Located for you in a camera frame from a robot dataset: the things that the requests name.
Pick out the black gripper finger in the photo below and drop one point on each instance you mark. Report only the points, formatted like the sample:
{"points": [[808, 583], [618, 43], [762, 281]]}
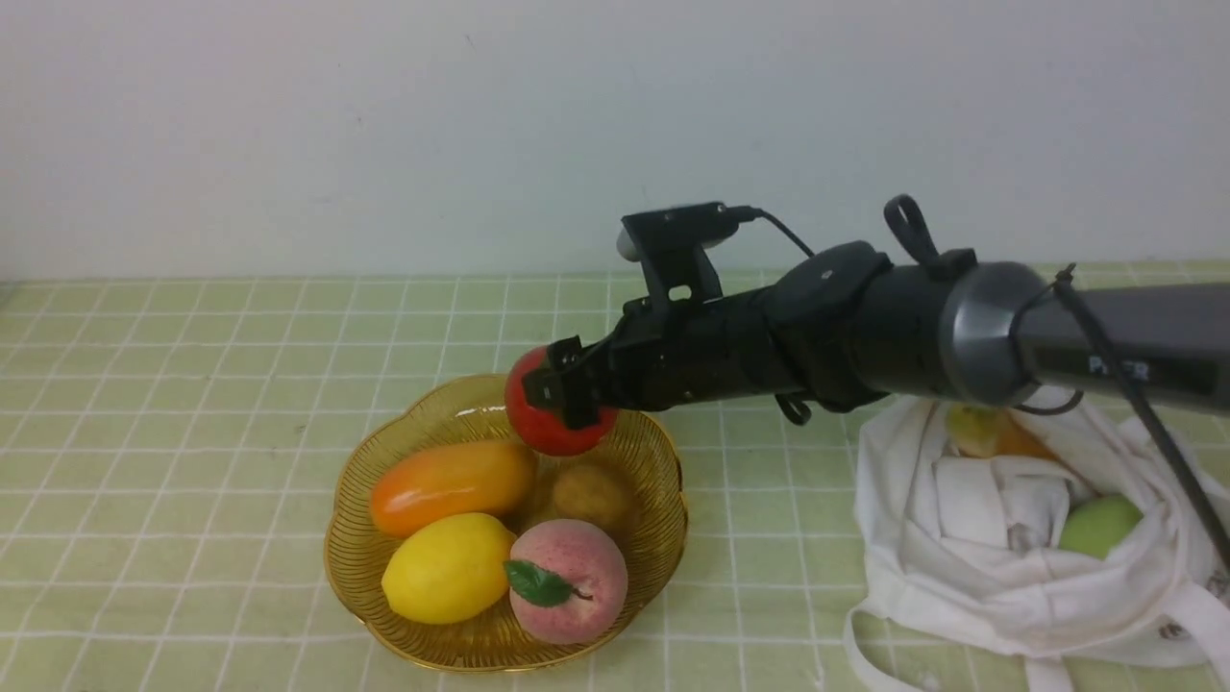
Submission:
{"points": [[555, 379]]}

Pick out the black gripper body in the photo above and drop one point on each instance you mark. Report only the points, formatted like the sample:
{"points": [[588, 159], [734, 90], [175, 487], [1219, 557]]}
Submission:
{"points": [[693, 352]]}

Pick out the red apple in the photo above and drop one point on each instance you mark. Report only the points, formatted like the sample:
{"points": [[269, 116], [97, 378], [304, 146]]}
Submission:
{"points": [[541, 429]]}

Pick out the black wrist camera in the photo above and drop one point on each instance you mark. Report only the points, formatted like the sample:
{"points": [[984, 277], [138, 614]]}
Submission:
{"points": [[671, 247]]}

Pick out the green apple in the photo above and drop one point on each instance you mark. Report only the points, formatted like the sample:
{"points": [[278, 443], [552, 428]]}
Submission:
{"points": [[1097, 527]]}

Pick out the amber glass fruit bowl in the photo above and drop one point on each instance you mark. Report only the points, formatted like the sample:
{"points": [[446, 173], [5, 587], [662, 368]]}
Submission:
{"points": [[467, 410]]}

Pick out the brown kiwi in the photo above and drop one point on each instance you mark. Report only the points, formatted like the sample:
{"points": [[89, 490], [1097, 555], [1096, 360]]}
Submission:
{"points": [[595, 494]]}

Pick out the pink peach with leaf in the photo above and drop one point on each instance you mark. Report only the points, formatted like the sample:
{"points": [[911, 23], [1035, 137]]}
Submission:
{"points": [[568, 582]]}

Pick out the yellow lemon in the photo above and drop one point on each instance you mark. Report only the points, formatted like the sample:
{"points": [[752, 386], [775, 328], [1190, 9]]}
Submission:
{"points": [[451, 571]]}

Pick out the orange mango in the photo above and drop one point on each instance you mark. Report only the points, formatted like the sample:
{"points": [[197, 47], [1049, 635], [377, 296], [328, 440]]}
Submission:
{"points": [[492, 476]]}

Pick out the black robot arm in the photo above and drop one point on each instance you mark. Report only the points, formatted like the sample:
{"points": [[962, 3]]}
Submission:
{"points": [[847, 328]]}

